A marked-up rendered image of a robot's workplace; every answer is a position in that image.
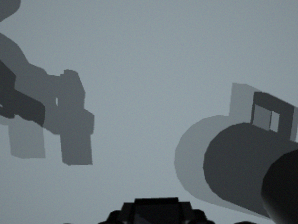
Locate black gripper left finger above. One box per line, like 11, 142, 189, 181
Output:
98, 202, 136, 224

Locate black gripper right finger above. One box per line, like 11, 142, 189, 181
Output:
179, 201, 256, 224

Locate black domino with yellow and green pips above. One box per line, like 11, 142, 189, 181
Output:
134, 197, 179, 224

